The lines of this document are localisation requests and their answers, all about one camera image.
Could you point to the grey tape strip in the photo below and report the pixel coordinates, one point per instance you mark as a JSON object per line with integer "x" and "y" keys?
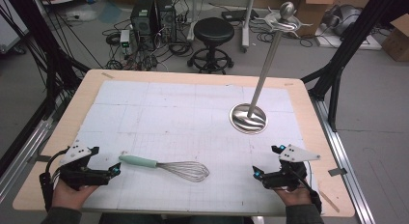
{"x": 40, "y": 159}
{"x": 337, "y": 172}

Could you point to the white floor platform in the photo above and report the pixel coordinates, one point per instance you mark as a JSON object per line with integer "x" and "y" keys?
{"x": 350, "y": 42}

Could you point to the person's left hand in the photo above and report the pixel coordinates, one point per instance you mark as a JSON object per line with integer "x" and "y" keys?
{"x": 68, "y": 195}

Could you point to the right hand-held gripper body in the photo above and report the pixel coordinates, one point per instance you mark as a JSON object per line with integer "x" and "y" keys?
{"x": 284, "y": 179}

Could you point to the white grid mat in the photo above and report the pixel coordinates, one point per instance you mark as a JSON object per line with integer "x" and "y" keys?
{"x": 186, "y": 121}

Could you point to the small silver power box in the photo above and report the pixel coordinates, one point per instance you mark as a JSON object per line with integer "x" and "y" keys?
{"x": 125, "y": 40}

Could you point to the person's right hand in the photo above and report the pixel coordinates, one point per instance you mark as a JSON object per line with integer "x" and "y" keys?
{"x": 294, "y": 197}

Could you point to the open cardboard box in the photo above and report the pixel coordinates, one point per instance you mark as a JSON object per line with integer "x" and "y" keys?
{"x": 316, "y": 11}

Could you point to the black round stool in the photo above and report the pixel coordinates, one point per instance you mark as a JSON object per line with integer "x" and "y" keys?
{"x": 213, "y": 31}

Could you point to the wooden table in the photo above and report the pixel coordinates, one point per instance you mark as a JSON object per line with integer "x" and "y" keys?
{"x": 91, "y": 79}

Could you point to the grey round appliance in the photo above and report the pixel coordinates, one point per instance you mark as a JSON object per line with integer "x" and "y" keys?
{"x": 344, "y": 19}

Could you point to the flat black device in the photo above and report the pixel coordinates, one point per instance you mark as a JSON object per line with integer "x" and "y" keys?
{"x": 238, "y": 14}

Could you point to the closed cardboard box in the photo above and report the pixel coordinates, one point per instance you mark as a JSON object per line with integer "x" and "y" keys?
{"x": 397, "y": 40}

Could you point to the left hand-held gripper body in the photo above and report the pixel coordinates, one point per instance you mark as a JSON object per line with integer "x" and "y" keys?
{"x": 76, "y": 176}

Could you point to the silver metal stand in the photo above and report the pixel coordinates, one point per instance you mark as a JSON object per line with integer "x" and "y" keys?
{"x": 266, "y": 71}

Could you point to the black frame post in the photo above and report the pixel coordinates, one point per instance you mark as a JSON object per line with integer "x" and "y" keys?
{"x": 38, "y": 40}
{"x": 347, "y": 47}

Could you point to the aluminium rail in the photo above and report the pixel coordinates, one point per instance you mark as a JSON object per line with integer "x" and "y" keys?
{"x": 344, "y": 159}
{"x": 19, "y": 156}

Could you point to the white rolling stand leg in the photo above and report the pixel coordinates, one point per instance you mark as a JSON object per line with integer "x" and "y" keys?
{"x": 246, "y": 24}
{"x": 193, "y": 18}

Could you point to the clear plastic bag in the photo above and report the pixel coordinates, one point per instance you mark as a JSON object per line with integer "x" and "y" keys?
{"x": 80, "y": 15}

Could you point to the black computer tower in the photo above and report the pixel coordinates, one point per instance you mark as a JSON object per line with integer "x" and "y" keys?
{"x": 142, "y": 18}
{"x": 166, "y": 18}

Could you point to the thin wooden stick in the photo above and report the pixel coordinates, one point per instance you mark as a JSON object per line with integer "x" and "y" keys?
{"x": 328, "y": 201}

